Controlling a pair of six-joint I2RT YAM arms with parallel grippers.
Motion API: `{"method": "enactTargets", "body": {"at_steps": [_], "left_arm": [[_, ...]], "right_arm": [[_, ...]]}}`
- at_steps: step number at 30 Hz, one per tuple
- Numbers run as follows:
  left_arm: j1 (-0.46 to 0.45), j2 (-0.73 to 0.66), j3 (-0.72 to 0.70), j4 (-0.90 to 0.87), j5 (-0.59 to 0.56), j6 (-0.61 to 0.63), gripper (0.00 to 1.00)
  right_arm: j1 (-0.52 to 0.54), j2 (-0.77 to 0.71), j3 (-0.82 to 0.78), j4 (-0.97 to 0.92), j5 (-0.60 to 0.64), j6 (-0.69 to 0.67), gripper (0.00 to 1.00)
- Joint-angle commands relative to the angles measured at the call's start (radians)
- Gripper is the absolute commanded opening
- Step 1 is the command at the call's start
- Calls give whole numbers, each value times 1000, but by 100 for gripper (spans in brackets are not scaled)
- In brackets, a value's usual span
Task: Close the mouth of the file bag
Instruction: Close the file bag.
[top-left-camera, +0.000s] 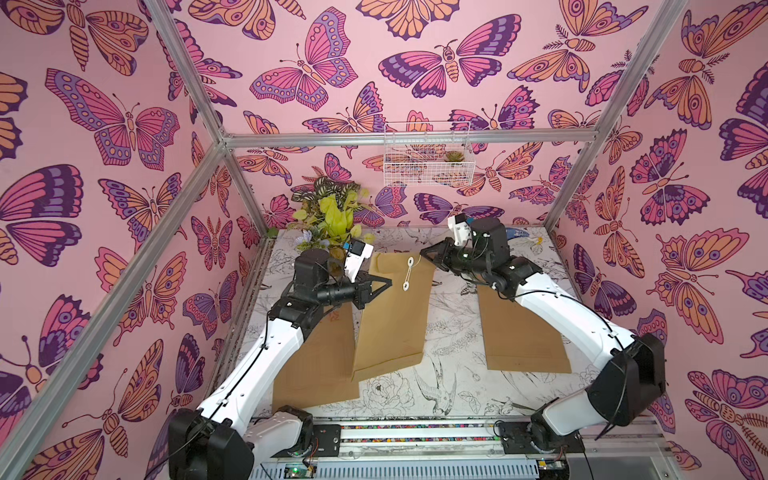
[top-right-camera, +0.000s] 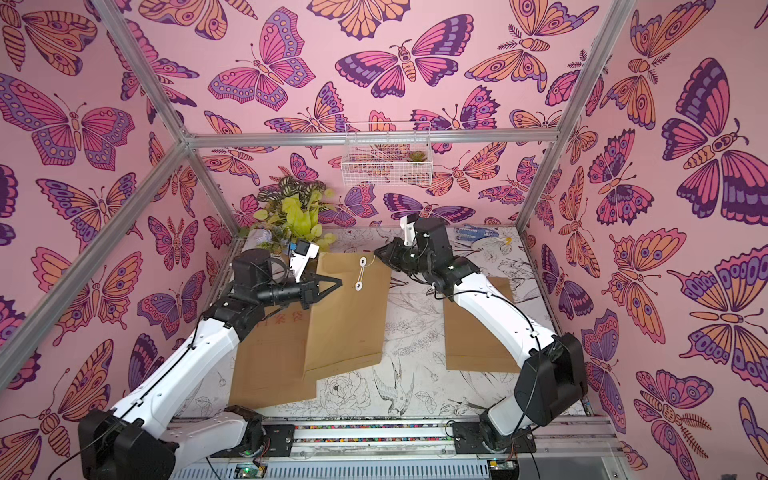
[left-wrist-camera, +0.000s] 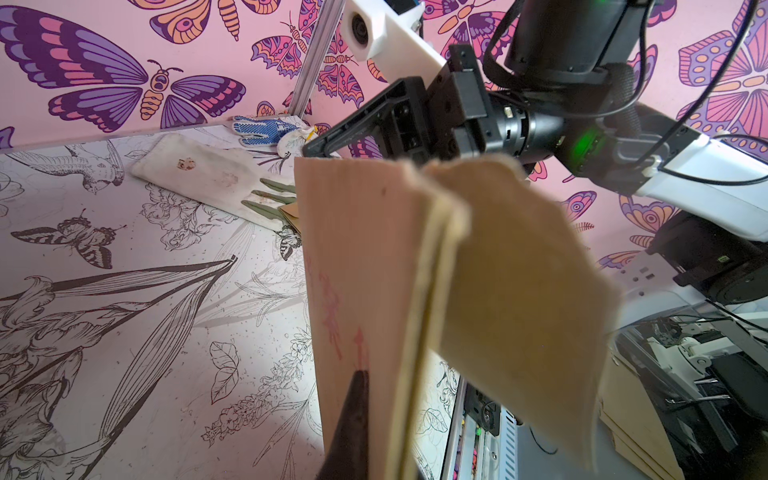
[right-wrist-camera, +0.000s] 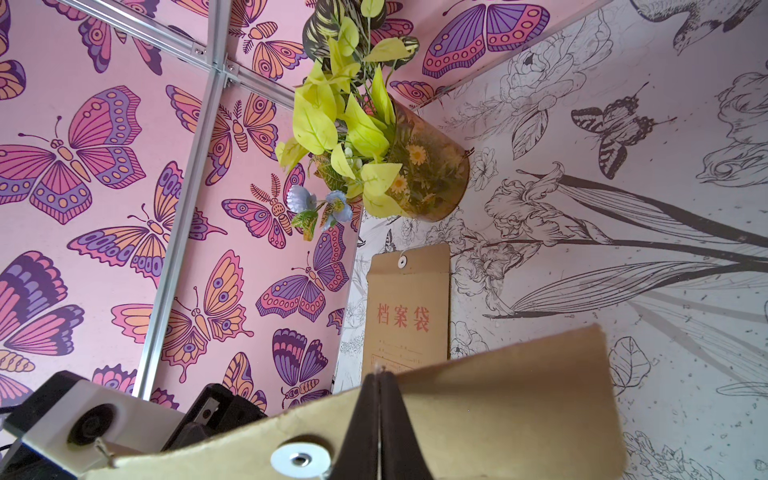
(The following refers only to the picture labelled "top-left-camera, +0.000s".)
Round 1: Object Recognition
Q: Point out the white wire basket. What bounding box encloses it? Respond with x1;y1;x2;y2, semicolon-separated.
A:
381;122;476;189

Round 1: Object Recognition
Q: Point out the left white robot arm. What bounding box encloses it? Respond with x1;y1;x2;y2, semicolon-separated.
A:
167;272;392;479

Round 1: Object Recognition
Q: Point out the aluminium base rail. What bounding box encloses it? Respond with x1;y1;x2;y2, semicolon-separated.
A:
161;416;679;480

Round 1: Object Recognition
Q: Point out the brown kraft file bag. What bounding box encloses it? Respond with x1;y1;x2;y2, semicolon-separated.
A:
352;252;435;382

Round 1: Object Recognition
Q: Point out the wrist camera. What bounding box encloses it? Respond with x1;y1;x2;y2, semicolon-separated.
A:
447;213;472;247
344;239;373;283

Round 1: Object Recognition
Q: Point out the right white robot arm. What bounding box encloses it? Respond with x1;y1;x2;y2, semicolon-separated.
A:
420;214;667;451

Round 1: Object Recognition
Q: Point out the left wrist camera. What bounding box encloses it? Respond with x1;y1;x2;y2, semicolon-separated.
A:
344;239;373;283

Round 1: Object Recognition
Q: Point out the blue dotted knit glove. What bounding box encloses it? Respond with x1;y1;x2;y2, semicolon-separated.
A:
506;227;530;240

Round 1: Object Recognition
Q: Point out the small succulent in basket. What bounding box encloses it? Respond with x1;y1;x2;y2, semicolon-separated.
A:
444;150;466;163

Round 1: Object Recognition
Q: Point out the aluminium frame post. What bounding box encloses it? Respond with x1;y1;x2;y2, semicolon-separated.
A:
542;0;691;232

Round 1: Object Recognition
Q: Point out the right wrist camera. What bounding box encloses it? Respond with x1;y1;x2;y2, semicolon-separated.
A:
447;213;472;247

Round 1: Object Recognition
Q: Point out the potted green plant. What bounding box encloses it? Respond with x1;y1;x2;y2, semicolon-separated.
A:
288;176;374;252

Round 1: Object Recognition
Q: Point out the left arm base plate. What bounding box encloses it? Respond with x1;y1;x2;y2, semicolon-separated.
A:
271;424;342;460

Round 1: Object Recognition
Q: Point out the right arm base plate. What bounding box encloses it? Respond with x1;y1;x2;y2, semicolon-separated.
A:
493;420;585;455

